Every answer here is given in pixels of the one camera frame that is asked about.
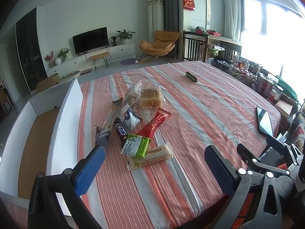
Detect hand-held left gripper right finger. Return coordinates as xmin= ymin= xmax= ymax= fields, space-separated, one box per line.
xmin=204 ymin=145 xmax=289 ymax=229

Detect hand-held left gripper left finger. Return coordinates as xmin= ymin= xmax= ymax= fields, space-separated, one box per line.
xmin=28 ymin=145 xmax=106 ymax=229

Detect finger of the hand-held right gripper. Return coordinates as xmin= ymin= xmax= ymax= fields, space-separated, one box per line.
xmin=237 ymin=144 xmax=290 ymax=176
xmin=266 ymin=135 xmax=299 ymax=170

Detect black chocolate bar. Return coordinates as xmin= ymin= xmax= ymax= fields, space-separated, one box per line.
xmin=114 ymin=117 xmax=130 ymax=148

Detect green snack packet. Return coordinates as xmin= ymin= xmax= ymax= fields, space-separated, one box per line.
xmin=120 ymin=134 xmax=152 ymax=158

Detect long black snack packet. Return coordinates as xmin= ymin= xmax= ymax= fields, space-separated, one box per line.
xmin=94 ymin=97 xmax=124 ymax=148

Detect pale yellow snack packet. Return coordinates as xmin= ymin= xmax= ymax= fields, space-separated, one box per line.
xmin=127 ymin=142 xmax=172 ymax=171

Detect white and blue snack packet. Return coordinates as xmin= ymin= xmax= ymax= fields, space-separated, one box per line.
xmin=121 ymin=108 xmax=141 ymax=132

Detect white storage box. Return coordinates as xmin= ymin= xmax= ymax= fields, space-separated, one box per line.
xmin=0 ymin=77 xmax=84 ymax=220

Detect red snack packet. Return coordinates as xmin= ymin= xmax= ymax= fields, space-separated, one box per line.
xmin=136 ymin=108 xmax=171 ymax=139

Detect clear bag of brown cakes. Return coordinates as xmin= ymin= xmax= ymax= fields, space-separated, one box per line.
xmin=119 ymin=81 xmax=143 ymax=117

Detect clear bag of yellow bread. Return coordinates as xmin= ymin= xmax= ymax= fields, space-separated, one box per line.
xmin=137 ymin=87 xmax=165 ymax=111

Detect black smartphone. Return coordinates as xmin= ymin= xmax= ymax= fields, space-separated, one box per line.
xmin=256 ymin=106 xmax=274 ymax=137

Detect floral cushion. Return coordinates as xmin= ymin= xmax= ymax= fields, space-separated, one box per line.
xmin=289 ymin=112 xmax=305 ymax=153

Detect orange fleece clothing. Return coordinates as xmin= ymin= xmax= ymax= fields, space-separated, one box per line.
xmin=236 ymin=192 xmax=255 ymax=229

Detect orange striped tablecloth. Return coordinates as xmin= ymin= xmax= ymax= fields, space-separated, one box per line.
xmin=77 ymin=61 xmax=282 ymax=229

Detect row of jars and cans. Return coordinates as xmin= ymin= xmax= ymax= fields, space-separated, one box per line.
xmin=210 ymin=55 xmax=298 ymax=105

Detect dark green tube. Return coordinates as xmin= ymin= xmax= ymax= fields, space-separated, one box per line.
xmin=186 ymin=72 xmax=199 ymax=83

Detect cardboard box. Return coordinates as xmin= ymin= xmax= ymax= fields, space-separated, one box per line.
xmin=36 ymin=73 xmax=60 ymax=92

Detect wooden chair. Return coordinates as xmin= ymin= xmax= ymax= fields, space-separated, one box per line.
xmin=0 ymin=76 xmax=15 ymax=120

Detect bright window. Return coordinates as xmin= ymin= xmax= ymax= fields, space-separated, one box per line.
xmin=241 ymin=0 xmax=305 ymax=84

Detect wooden stool with metal legs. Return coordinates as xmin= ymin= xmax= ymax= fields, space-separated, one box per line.
xmin=89 ymin=52 xmax=110 ymax=71

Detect red flowers in vase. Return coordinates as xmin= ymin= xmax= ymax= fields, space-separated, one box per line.
xmin=44 ymin=51 xmax=55 ymax=68

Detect leafy potted plant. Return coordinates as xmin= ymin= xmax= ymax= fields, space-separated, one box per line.
xmin=58 ymin=48 xmax=70 ymax=61

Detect dark wooden side table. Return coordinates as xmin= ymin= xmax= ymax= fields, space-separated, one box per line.
xmin=182 ymin=30 xmax=242 ymax=62

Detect white television cabinet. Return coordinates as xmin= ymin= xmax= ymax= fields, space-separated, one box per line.
xmin=45 ymin=43 xmax=136 ymax=77

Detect pile of clothes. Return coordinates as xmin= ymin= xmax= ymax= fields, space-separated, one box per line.
xmin=194 ymin=26 xmax=221 ymax=36

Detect black television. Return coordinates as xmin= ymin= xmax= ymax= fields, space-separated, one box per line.
xmin=72 ymin=27 xmax=109 ymax=55

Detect black tall cabinet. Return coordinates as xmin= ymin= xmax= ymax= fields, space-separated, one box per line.
xmin=15 ymin=7 xmax=48 ymax=92

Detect white sheer curtain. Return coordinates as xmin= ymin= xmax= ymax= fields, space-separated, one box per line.
xmin=223 ymin=0 xmax=242 ymax=41

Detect large potted green plant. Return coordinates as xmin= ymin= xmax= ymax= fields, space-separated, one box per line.
xmin=116 ymin=29 xmax=136 ymax=44

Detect orange rocking chair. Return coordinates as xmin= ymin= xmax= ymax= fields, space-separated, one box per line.
xmin=139 ymin=31 xmax=180 ymax=61

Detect covered standing air conditioner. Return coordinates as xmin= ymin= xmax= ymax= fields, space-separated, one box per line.
xmin=147 ymin=0 xmax=165 ymax=47

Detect grey curtain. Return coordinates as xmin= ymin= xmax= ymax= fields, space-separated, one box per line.
xmin=156 ymin=0 xmax=179 ymax=58

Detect red wall hanging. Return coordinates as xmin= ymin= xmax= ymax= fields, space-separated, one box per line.
xmin=182 ymin=0 xmax=196 ymax=11

